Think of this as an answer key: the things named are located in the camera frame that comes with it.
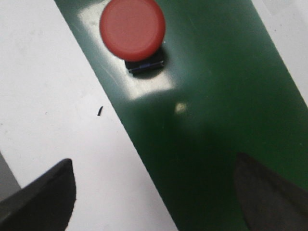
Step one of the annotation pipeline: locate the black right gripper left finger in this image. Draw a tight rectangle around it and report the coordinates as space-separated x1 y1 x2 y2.
0 158 76 231

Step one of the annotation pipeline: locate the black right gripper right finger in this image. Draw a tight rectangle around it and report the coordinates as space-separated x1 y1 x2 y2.
233 153 308 231

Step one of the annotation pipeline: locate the red mushroom push button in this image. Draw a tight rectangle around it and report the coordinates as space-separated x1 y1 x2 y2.
99 0 166 75

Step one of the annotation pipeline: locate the small black screw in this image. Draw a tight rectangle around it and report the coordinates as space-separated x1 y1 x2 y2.
97 106 103 116

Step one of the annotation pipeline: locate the green conveyor belt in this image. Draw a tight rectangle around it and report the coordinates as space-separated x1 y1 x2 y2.
56 0 308 231

